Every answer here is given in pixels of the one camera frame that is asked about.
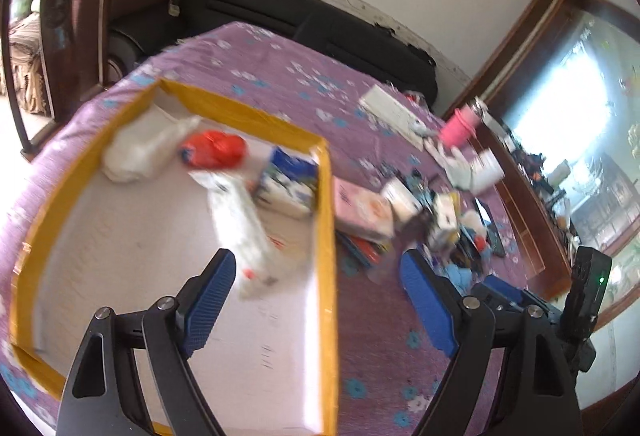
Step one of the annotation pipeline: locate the floral covered sofa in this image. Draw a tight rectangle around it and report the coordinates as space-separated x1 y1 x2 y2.
10 10 56 117

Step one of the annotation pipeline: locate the blue towel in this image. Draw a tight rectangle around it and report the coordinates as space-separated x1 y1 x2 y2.
447 263 485 291

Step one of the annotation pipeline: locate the white plastic packet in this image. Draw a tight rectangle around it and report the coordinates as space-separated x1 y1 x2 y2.
190 168 296 301

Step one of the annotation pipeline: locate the white power strip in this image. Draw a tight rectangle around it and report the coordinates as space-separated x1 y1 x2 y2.
359 84 426 147

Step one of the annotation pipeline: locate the purple floral tablecloth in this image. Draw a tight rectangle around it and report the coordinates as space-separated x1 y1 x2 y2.
0 20 573 436

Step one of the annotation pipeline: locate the dark wooden chair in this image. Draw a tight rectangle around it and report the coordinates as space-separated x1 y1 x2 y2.
2 0 126 161

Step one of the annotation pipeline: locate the pink cup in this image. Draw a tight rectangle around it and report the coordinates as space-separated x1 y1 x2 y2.
439 98 493 149

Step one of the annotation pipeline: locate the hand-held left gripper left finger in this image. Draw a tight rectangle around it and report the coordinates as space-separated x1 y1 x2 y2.
56 248 237 436

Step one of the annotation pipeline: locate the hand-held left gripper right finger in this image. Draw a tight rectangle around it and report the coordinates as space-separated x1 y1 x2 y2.
400 248 583 436

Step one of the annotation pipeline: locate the yellow taped cardboard box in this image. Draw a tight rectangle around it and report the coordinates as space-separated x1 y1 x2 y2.
10 78 341 436

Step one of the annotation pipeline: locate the wooden glass cabinet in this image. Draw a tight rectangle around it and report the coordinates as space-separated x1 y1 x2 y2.
442 0 640 332

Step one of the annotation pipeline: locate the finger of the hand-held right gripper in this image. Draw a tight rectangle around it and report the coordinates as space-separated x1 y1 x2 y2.
472 277 561 332

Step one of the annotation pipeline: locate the blue and white snack packet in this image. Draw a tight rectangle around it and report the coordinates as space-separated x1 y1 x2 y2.
255 147 321 219

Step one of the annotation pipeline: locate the white plastic bag bundle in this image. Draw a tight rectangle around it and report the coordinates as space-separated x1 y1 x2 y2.
102 116 203 181

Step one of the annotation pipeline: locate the black sofa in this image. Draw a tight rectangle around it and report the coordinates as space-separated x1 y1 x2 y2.
107 0 438 106

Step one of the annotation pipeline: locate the red plastic bag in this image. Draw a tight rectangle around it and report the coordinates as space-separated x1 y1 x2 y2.
181 130 248 169

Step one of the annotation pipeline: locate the pink tissue pack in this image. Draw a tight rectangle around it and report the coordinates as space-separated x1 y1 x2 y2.
332 178 396 241

